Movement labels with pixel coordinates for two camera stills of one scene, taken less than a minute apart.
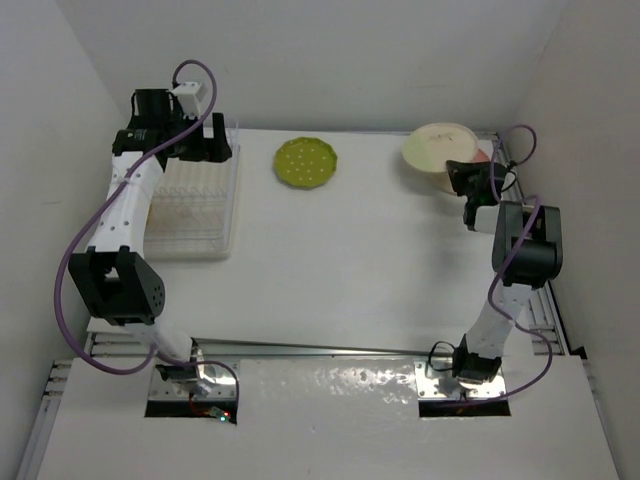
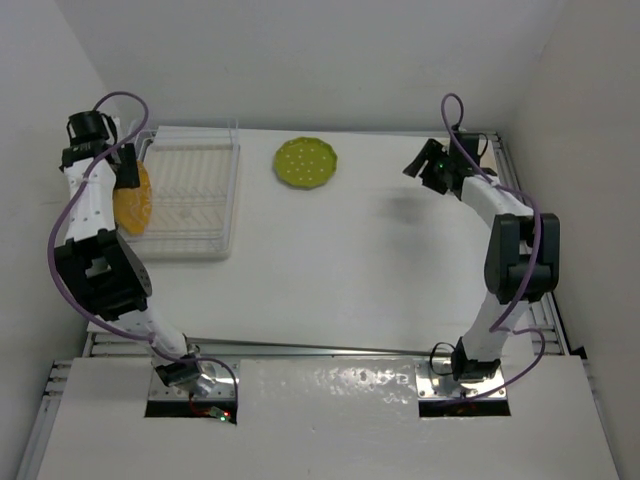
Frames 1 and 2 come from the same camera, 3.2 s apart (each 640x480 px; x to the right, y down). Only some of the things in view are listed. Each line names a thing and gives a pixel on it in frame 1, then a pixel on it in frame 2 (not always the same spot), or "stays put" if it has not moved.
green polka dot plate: (304, 163) stays put
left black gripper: (213, 149) -> (126, 177)
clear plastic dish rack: (191, 212) stays put
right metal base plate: (435, 380) stays put
